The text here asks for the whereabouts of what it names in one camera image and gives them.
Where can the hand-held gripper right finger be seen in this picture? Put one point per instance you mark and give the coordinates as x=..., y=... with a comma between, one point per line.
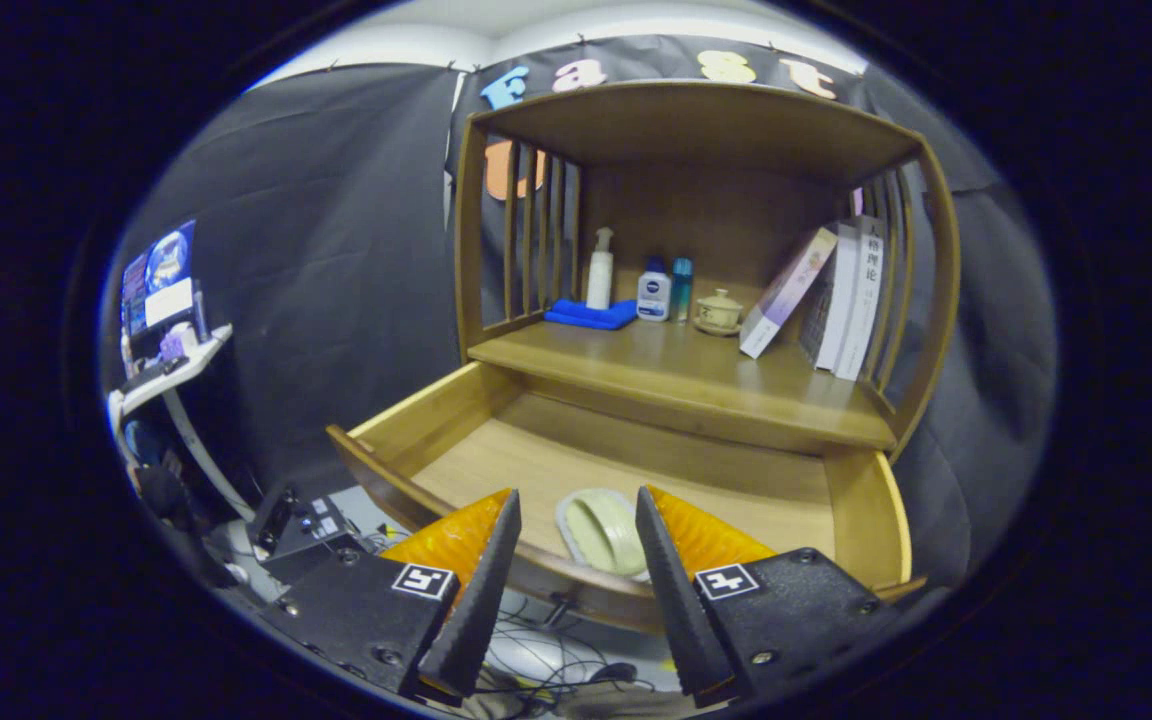
x=671, y=600

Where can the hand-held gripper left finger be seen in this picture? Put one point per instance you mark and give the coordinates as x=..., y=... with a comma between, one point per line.
x=481, y=600

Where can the pale green soap dish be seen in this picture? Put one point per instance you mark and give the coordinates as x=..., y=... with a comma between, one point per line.
x=601, y=530

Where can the wooden drawer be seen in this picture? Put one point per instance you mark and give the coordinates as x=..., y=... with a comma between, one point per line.
x=636, y=460

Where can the wooden countertop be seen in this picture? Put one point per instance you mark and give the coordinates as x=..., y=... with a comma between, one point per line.
x=676, y=370

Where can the wooden cabinet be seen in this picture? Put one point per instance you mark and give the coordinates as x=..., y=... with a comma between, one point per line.
x=696, y=120

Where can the black computer mouse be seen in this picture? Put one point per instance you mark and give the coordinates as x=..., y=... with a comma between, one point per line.
x=613, y=673

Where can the black equipment box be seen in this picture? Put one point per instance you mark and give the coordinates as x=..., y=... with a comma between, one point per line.
x=306, y=535

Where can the beige lidded teacup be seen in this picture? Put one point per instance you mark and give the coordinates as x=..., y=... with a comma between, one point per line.
x=718, y=315

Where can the blue folded cloth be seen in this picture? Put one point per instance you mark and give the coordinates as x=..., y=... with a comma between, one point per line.
x=591, y=315

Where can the white lotion bottle blue cap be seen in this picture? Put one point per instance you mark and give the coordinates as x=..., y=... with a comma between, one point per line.
x=653, y=298

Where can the teal slim bottle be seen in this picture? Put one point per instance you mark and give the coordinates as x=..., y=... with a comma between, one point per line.
x=682, y=290

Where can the dark patterned book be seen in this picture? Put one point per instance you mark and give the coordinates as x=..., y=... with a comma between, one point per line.
x=816, y=320

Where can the purple and white book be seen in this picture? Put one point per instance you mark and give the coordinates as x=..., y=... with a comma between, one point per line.
x=786, y=295

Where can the white pump bottle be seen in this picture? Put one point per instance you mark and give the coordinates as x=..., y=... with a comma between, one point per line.
x=600, y=280

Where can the plain white book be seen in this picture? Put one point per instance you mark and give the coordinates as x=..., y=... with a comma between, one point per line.
x=841, y=300

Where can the white book black lettering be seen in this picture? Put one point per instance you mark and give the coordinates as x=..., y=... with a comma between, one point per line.
x=866, y=300

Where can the white side table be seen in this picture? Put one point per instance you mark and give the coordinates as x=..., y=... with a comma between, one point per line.
x=186, y=365

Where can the black backdrop cloth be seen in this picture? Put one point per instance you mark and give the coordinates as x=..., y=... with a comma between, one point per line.
x=336, y=250

